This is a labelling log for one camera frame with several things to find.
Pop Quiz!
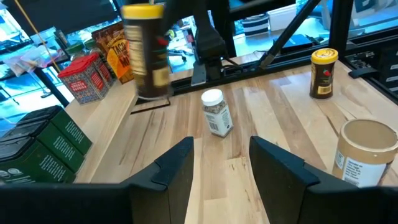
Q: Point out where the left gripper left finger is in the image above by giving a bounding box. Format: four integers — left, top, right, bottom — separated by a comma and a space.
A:
0, 136, 195, 224

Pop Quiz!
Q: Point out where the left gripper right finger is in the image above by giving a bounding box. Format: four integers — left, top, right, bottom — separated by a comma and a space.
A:
248, 136, 398, 224

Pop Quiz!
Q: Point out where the yellow-lidded spice jar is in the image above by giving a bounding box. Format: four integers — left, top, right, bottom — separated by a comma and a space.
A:
309, 48, 339, 100
121, 2, 172, 101

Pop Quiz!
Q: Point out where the dark green spice tin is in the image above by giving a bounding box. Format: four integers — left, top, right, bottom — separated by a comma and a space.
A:
0, 136, 77, 185
17, 105, 93, 156
0, 119, 85, 174

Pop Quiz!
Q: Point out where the dark orange printed spice packet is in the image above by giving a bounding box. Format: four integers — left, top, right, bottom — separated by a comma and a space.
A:
91, 21, 126, 57

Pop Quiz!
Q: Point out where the orange taco seasoning packet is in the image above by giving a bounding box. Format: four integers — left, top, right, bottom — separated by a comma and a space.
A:
106, 39, 135, 85

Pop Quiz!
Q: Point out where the red smoked paprika tin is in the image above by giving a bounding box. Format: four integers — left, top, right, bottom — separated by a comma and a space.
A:
57, 52, 109, 105
92, 55, 115, 88

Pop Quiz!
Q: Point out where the white-lidded glass spice jar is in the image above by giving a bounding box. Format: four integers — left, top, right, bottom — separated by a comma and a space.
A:
201, 88, 234, 138

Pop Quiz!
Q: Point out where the striped bag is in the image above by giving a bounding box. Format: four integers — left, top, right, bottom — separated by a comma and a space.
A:
241, 14, 271, 37

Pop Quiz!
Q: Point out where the white storage box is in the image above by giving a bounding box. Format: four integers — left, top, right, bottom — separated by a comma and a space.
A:
267, 2, 300, 32

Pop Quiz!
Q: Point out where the dark flat box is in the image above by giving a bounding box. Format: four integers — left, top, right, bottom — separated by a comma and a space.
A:
273, 33, 314, 54

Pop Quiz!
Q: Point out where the black side desk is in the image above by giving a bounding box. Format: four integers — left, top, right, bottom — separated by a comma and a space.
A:
2, 0, 119, 37

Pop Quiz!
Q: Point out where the clear plastic bag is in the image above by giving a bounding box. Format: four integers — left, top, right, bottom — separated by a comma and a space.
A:
6, 45, 65, 78

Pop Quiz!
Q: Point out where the wooden shelf with black frame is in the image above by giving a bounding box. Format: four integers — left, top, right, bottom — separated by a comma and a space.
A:
63, 77, 172, 184

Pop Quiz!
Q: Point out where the yellow cable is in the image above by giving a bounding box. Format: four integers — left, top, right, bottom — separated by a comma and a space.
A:
13, 0, 62, 73

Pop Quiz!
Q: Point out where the black Netgear network switch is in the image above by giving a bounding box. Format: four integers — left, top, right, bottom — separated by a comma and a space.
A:
376, 46, 398, 94

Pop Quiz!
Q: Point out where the black aluminium table frame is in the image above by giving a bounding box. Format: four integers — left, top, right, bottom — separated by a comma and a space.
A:
30, 0, 398, 108

